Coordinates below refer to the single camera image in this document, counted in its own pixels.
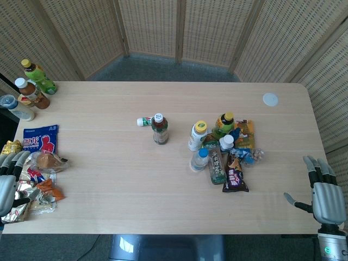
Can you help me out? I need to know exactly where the small white green bottle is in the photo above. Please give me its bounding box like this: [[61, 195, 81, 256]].
[[136, 116, 155, 127]]

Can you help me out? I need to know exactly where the bamboo folding screen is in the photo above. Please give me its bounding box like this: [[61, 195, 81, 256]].
[[0, 0, 348, 215]]

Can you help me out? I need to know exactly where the clear bag with bread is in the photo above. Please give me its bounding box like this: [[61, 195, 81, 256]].
[[29, 152, 70, 173]]

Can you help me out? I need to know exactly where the clear water bottle blue cap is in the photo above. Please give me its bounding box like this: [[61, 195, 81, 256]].
[[189, 148, 209, 173]]

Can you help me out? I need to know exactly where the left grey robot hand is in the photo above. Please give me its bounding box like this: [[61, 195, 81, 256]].
[[0, 151, 40, 218]]

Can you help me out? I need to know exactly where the small white cap bottle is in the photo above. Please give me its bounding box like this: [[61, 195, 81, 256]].
[[219, 134, 235, 153]]

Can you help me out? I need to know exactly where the orange yellow snack bag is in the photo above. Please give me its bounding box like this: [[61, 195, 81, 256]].
[[234, 119, 256, 150]]

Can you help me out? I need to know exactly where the white round lid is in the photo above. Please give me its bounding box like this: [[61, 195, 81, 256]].
[[262, 92, 280, 107]]

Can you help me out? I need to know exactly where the white bottle yellow cap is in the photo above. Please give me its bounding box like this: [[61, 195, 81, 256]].
[[187, 120, 209, 152]]

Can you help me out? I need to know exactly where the dark purple snack bag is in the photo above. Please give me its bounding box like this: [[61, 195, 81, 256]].
[[222, 150, 250, 193]]

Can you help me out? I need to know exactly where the brown milk tea bottle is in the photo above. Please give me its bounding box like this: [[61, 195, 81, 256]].
[[14, 77, 51, 110]]

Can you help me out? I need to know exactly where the green tea bottle yellow cap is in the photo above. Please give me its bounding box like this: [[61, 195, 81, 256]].
[[21, 59, 58, 96]]

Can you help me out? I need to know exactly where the orange snack packet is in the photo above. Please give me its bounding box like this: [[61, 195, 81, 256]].
[[36, 178, 66, 202]]

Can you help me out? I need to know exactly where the blue clear candy packet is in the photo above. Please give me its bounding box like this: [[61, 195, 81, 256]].
[[233, 147, 266, 166]]

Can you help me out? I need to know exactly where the pale bottle blue cap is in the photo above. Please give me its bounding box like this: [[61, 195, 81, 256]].
[[0, 94, 36, 122]]

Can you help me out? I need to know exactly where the white red blue snack bag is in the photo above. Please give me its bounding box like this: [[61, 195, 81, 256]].
[[19, 159, 58, 188]]

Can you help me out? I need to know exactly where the gold wrapped snack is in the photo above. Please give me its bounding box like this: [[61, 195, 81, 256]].
[[0, 139, 23, 156]]

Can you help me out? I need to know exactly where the gold foil snack bag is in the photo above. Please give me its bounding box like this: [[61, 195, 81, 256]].
[[0, 173, 59, 224]]

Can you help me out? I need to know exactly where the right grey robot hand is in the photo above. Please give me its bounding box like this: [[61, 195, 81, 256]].
[[283, 155, 345, 225]]

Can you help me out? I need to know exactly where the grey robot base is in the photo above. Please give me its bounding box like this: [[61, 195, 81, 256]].
[[108, 234, 227, 261]]

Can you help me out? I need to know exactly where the green label tea bottle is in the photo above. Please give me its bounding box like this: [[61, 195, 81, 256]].
[[207, 146, 228, 186]]

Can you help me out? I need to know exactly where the brown tea bottle white cap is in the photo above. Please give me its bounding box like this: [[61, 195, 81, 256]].
[[151, 113, 169, 146]]

